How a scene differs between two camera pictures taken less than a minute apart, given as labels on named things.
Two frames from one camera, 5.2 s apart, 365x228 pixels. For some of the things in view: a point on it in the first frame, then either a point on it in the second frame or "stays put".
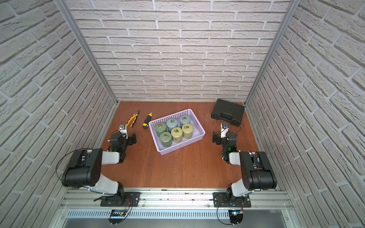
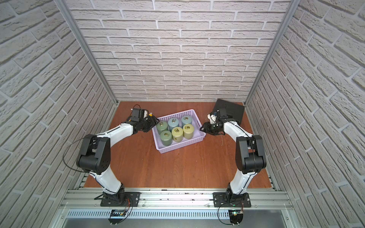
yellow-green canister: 177,133 stays put
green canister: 166,138 stays put
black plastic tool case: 228,110 stays put
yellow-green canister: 187,129 stays put
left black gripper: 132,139 -> 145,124
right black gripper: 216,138 -> 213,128
